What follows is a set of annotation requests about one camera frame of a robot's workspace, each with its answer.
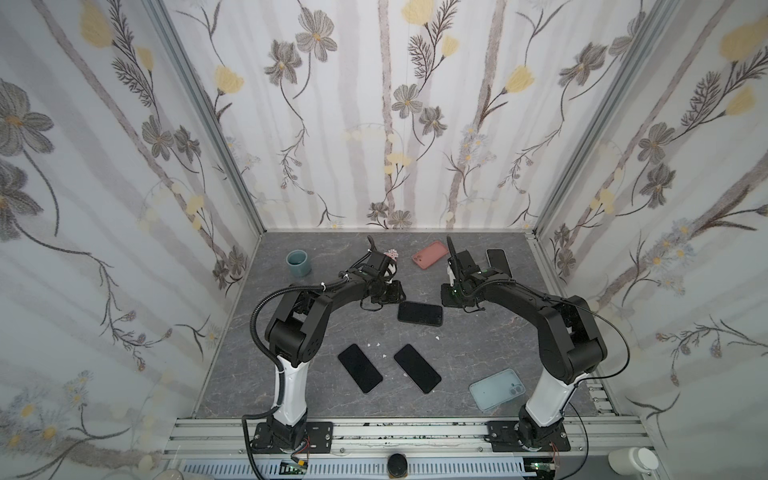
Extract pink phone case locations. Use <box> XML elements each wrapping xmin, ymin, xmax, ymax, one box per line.
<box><xmin>412</xmin><ymin>240</ymin><xmax>449</xmax><ymax>270</ymax></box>

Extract light blue phone case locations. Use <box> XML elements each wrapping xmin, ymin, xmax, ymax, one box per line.
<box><xmin>486</xmin><ymin>248</ymin><xmax>512</xmax><ymax>278</ymax></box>

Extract black phone case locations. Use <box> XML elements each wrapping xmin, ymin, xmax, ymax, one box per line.
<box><xmin>397</xmin><ymin>301</ymin><xmax>443</xmax><ymax>327</ymax></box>

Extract black smartphone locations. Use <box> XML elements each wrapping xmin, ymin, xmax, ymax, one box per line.
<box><xmin>337</xmin><ymin>344</ymin><xmax>383</xmax><ymax>394</ymax></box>
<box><xmin>394</xmin><ymin>344</ymin><xmax>442</xmax><ymax>394</ymax></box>

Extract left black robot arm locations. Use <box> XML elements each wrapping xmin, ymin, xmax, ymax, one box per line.
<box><xmin>241</xmin><ymin>236</ymin><xmax>405</xmax><ymax>479</ymax></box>

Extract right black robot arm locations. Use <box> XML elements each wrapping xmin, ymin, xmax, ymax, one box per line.
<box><xmin>441</xmin><ymin>239</ymin><xmax>608</xmax><ymax>452</ymax></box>

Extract pale green phone case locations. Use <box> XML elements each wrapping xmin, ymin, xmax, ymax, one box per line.
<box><xmin>469</xmin><ymin>368</ymin><xmax>526</xmax><ymax>412</ymax></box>

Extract teal ceramic cup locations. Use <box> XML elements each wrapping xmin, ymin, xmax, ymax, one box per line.
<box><xmin>285</xmin><ymin>249</ymin><xmax>312</xmax><ymax>278</ymax></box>

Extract black round knob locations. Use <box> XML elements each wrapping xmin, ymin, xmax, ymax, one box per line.
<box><xmin>386</xmin><ymin>453</ymin><xmax>409</xmax><ymax>479</ymax></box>

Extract white cylinder container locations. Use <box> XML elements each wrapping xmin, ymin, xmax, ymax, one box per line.
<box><xmin>608</xmin><ymin>447</ymin><xmax>660</xmax><ymax>476</ymax></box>

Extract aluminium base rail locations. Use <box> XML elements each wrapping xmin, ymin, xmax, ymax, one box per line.
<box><xmin>162</xmin><ymin>382</ymin><xmax>654</xmax><ymax>479</ymax></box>

